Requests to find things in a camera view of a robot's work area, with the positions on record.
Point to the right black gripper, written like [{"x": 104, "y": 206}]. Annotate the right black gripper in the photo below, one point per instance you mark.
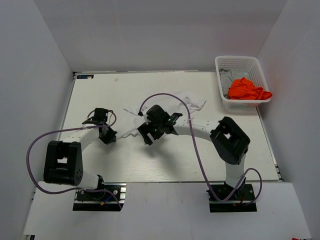
[{"x": 145, "y": 129}]

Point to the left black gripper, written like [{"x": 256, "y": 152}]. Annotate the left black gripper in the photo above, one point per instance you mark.
[{"x": 111, "y": 138}]

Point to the white t shirt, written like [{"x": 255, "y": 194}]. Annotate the white t shirt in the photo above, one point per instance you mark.
[{"x": 179, "y": 102}]

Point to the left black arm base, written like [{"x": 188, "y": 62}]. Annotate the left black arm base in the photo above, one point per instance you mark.
[{"x": 110, "y": 201}]

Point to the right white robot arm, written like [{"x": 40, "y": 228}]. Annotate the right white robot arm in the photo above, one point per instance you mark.
[{"x": 229, "y": 140}]

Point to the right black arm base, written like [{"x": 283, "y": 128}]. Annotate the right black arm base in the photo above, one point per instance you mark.
[{"x": 238, "y": 202}]

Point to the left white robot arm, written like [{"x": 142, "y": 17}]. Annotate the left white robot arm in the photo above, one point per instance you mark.
[{"x": 64, "y": 160}]

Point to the blue label sticker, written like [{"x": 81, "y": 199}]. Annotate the blue label sticker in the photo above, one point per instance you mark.
[{"x": 85, "y": 76}]

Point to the grey t shirt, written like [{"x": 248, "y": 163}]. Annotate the grey t shirt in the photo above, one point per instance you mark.
[{"x": 227, "y": 77}]

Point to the orange t shirt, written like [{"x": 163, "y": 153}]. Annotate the orange t shirt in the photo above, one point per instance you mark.
[{"x": 244, "y": 89}]

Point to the white plastic laundry basket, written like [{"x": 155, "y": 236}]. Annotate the white plastic laundry basket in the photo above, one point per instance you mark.
[{"x": 247, "y": 64}]

